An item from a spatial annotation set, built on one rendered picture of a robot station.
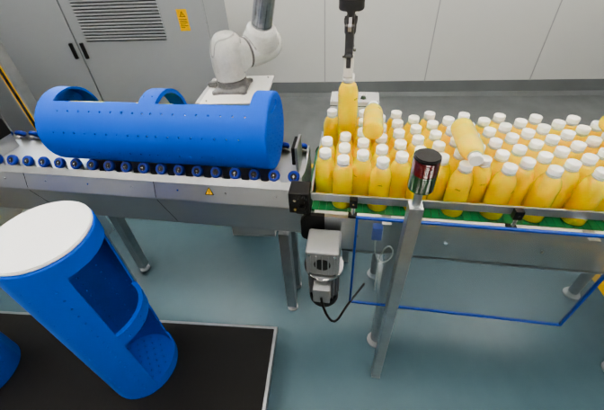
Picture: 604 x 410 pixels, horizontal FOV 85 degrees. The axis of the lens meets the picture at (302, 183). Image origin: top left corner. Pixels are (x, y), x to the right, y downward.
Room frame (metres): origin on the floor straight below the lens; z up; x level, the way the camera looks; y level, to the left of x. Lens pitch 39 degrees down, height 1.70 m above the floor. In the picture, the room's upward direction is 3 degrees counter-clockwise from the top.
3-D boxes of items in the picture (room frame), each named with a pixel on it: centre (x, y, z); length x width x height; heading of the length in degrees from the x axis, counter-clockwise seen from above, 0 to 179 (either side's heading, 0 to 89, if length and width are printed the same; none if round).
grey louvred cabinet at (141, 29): (2.97, 1.66, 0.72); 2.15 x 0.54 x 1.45; 83
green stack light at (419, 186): (0.62, -0.30, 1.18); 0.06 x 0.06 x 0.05
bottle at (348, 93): (1.07, -0.18, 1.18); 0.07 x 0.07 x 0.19
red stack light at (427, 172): (0.62, -0.30, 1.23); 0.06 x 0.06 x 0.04
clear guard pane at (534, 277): (0.66, -0.56, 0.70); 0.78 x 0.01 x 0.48; 79
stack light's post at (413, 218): (0.62, -0.30, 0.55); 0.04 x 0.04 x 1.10; 79
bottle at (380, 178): (0.83, -0.26, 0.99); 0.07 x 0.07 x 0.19
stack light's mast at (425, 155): (0.62, -0.30, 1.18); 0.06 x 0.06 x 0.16
